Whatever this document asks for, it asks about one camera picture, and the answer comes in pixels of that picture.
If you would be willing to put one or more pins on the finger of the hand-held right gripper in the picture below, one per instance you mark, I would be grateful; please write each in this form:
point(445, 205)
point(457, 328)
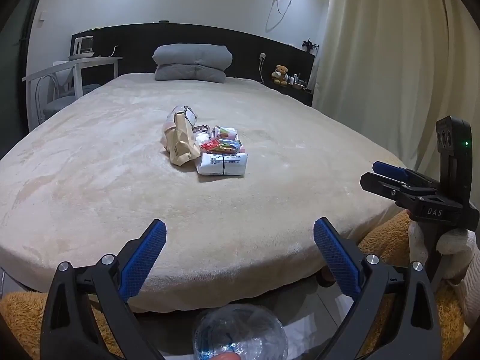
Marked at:
point(388, 168)
point(378, 182)

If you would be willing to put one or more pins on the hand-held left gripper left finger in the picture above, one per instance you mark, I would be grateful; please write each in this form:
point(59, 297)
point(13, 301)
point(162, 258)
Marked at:
point(144, 258)

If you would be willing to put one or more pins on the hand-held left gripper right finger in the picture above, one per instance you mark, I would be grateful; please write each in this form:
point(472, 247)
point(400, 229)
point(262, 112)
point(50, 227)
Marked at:
point(337, 258)

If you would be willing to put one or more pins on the white packet with black band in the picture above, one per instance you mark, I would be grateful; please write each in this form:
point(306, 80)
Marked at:
point(213, 165)

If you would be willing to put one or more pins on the clear plastic bag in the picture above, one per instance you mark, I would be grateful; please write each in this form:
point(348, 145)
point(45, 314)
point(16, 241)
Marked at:
point(240, 330)

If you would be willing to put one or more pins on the brown paper bag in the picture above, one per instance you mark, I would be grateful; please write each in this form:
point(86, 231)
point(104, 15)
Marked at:
point(182, 142)

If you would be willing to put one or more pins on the red snack packet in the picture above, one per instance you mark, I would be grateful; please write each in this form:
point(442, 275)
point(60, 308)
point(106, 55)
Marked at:
point(210, 145)

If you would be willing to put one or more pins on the clear plastic container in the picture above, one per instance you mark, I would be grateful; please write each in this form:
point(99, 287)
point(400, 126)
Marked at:
point(168, 123)

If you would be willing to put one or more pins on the green colourful snack packet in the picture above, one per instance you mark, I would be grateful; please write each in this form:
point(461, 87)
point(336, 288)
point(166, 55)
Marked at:
point(230, 146)

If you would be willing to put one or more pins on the white snack packet colourful print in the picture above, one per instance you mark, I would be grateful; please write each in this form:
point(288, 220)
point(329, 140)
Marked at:
point(225, 132)

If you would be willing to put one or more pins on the person's right forearm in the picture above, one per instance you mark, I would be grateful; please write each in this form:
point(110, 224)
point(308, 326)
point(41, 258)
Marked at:
point(470, 296)

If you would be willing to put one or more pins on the person's right hand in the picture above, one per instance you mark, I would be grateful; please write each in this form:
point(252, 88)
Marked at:
point(459, 247)

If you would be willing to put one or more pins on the person's right fuzzy brown leg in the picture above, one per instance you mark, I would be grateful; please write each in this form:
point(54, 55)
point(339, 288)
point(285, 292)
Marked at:
point(386, 232)

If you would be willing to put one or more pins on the person's fuzzy brown leg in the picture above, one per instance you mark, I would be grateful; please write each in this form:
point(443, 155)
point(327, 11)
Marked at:
point(386, 232)
point(22, 315)

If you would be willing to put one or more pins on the bed with beige blanket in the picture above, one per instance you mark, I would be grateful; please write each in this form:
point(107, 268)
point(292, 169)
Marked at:
point(112, 195)

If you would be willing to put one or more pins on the cream curtain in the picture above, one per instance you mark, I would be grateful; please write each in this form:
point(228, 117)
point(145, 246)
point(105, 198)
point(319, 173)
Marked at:
point(375, 63)

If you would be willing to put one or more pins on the group of small bottles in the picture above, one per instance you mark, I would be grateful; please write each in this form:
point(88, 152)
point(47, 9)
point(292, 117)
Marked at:
point(300, 81)

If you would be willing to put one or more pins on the person's left fuzzy brown leg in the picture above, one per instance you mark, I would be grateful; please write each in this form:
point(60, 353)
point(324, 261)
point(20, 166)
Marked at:
point(22, 315)

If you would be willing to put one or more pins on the brown teddy bear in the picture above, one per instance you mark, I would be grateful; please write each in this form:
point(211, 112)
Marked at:
point(281, 75)

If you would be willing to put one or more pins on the black figurine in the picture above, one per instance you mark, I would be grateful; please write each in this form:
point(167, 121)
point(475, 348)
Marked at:
point(309, 45)

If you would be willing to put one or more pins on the grey chair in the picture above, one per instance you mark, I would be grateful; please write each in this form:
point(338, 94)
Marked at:
point(56, 105)

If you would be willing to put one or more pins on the black headboard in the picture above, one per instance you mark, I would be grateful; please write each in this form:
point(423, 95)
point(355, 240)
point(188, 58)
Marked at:
point(243, 52)

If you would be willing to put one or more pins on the folded grey duvet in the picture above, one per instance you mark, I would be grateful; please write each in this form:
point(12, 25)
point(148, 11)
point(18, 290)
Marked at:
point(191, 60)

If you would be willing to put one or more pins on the white desk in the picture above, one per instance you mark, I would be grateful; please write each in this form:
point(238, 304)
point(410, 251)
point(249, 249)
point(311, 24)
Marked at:
point(93, 60)

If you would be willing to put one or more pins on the white humidifier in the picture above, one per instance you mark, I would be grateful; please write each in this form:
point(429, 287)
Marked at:
point(84, 47)

